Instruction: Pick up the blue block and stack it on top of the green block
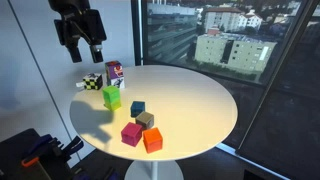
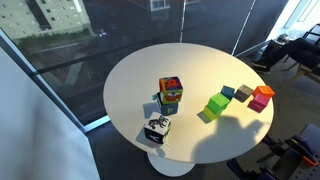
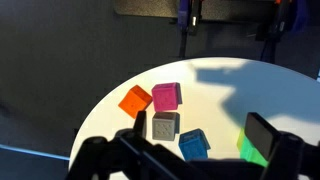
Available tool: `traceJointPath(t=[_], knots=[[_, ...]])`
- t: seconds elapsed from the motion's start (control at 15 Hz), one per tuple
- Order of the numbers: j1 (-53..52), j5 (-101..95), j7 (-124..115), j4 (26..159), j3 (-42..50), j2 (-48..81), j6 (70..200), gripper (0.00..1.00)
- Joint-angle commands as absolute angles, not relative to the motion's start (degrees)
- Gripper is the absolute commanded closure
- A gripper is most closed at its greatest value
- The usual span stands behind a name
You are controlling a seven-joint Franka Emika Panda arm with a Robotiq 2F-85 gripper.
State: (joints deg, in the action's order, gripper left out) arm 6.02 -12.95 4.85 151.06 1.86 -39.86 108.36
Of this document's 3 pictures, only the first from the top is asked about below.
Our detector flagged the grey building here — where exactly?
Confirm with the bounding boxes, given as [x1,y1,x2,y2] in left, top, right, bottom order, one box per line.
[146,3,200,64]

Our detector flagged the yellow-green block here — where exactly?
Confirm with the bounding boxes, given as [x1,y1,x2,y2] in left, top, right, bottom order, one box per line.
[104,99,123,112]

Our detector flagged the orange block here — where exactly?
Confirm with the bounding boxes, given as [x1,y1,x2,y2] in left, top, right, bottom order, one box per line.
[142,127,164,154]

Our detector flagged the dark slanted window frame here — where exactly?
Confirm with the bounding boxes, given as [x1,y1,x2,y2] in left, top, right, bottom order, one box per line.
[234,0,320,157]

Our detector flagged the white table pedestal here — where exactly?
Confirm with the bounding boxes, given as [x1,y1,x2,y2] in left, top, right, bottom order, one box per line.
[124,159,185,180]

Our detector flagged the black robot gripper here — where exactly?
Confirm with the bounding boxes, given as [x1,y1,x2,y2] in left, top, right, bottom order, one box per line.
[53,8,108,64]

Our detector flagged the beige building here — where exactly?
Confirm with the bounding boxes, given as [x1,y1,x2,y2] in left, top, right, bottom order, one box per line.
[194,32,278,75]

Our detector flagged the orange tool handle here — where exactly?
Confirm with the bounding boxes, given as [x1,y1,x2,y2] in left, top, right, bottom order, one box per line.
[21,156,41,168]

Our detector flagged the magenta block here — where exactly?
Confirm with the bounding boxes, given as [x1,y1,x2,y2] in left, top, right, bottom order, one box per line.
[120,121,143,148]

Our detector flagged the blue and black clamp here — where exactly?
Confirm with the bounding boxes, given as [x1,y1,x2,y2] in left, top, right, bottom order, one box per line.
[62,135,85,158]

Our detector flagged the black case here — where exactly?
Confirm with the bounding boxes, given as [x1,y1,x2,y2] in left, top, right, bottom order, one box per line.
[0,128,73,180]

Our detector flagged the white building with red roof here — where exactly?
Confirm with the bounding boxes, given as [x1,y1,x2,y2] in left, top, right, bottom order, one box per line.
[203,6,264,34]

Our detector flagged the dark vertical window mullion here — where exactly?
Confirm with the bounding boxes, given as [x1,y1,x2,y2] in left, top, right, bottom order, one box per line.
[130,0,148,67]

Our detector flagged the green block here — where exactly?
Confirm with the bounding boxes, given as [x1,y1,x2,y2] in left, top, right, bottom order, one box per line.
[102,85,121,104]

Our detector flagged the blue block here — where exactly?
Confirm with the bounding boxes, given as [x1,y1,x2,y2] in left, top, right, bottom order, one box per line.
[130,100,146,118]

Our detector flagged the grey block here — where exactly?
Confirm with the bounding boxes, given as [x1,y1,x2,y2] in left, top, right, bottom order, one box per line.
[135,111,155,131]

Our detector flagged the picture-covered box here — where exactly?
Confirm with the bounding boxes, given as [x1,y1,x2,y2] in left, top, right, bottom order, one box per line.
[104,60,126,90]

